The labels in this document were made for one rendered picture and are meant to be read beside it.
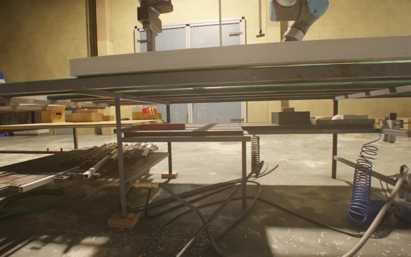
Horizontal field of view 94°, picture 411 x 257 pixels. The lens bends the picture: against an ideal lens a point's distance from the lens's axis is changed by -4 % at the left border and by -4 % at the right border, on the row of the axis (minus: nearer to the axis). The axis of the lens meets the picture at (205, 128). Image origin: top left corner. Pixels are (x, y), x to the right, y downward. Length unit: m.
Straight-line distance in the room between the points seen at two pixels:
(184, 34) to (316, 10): 7.12
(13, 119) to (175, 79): 2.07
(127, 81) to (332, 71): 0.78
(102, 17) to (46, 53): 3.05
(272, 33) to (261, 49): 6.72
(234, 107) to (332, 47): 6.52
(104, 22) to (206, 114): 5.01
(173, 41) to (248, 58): 7.27
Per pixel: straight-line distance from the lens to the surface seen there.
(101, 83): 0.95
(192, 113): 7.35
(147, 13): 0.86
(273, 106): 7.06
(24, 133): 10.64
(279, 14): 1.01
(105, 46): 8.65
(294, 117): 1.65
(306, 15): 1.05
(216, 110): 7.28
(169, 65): 0.82
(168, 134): 1.21
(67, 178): 1.50
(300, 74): 0.83
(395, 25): 9.55
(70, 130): 9.79
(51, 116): 2.51
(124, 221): 1.43
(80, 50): 9.75
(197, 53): 0.80
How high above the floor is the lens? 0.69
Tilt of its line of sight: 4 degrees down
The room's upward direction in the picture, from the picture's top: 1 degrees counter-clockwise
